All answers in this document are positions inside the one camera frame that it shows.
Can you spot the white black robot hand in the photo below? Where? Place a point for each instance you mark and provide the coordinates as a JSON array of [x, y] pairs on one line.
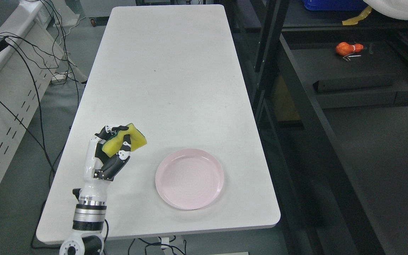
[[100, 170]]

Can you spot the green yellow sponge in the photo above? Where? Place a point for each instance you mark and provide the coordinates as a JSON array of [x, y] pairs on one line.
[[127, 139]]

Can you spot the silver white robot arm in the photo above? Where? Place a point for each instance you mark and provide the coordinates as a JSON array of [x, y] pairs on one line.
[[86, 237]]

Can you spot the black metal shelf rack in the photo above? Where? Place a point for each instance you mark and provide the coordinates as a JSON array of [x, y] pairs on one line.
[[334, 129]]

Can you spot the orange toy on shelf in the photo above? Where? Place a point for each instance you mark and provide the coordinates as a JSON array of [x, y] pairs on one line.
[[344, 49]]

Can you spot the pink round plate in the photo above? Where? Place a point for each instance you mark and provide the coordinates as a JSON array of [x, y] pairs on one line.
[[189, 179]]

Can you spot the white power strip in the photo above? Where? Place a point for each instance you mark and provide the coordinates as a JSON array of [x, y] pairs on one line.
[[59, 77]]

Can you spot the white perforated side cabinet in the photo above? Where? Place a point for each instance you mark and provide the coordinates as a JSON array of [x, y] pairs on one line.
[[26, 69]]

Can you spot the blue plastic bin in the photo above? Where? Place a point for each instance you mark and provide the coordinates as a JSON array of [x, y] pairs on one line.
[[334, 5]]

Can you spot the yellow tape strip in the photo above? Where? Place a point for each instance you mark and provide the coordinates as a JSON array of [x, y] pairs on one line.
[[355, 20]]

